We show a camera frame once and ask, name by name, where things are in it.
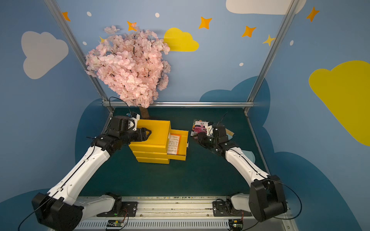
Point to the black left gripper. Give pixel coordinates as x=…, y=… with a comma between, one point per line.
x=138, y=134

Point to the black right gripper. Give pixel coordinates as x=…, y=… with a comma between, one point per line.
x=202, y=138

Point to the yellow plastic drawer cabinet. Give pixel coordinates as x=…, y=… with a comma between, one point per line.
x=154, y=149

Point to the pink hollyhock seed bag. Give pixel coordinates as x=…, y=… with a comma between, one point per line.
x=199, y=126

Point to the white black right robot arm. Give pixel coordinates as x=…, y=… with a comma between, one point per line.
x=266, y=198

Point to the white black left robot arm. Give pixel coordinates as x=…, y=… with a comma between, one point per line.
x=58, y=209

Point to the orange bordered seed bag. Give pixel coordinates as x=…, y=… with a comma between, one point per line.
x=173, y=144

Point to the light blue dustpan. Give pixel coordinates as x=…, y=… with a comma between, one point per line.
x=250, y=155

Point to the pink blossom artificial tree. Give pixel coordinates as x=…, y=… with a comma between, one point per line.
x=131, y=65

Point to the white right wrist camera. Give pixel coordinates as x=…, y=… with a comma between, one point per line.
x=210, y=130

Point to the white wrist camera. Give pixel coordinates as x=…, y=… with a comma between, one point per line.
x=210, y=130
x=134, y=121

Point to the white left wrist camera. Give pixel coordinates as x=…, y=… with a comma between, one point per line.
x=134, y=121

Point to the aluminium frame rail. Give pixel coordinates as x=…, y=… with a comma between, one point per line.
x=204, y=104

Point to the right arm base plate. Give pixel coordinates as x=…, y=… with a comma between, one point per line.
x=223, y=208

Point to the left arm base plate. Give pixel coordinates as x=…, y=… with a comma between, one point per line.
x=128, y=209

